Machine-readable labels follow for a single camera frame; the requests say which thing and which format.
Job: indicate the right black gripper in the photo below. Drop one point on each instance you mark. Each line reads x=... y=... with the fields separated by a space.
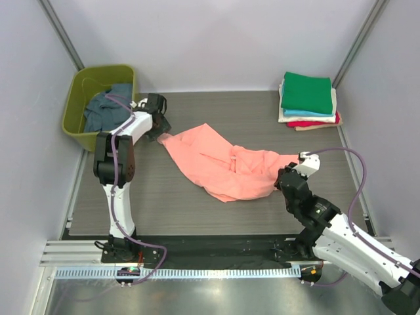
x=290 y=166

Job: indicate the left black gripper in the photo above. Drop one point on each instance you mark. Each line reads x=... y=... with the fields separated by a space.
x=164 y=128

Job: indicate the salmon pink t shirt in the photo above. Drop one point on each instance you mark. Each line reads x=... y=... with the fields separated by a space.
x=225 y=171

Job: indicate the olive green plastic bin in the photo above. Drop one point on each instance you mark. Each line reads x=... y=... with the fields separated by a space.
x=86 y=84

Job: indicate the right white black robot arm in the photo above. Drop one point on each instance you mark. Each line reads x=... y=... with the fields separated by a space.
x=329 y=235

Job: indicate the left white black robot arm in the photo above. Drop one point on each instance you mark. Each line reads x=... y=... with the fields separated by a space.
x=114 y=167

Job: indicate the tan folded t shirt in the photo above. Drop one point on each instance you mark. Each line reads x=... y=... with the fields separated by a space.
x=338 y=122

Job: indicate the blue grey t shirt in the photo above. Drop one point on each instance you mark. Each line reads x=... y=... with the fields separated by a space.
x=103 y=113

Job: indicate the red folded t shirt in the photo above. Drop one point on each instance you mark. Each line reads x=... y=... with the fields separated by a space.
x=306 y=124

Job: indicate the white folded t shirt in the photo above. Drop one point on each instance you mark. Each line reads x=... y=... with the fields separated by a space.
x=286 y=119

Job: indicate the light blue folded t shirt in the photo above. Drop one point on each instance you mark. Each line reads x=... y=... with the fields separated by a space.
x=302 y=113

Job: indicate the green folded t shirt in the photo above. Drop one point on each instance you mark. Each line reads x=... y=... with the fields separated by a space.
x=311 y=94

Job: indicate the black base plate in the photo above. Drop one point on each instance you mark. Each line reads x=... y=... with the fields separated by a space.
x=223 y=252

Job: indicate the left aluminium frame post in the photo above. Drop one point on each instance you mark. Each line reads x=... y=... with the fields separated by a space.
x=63 y=36

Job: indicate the white slotted cable duct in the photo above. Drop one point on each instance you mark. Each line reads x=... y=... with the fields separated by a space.
x=121 y=273

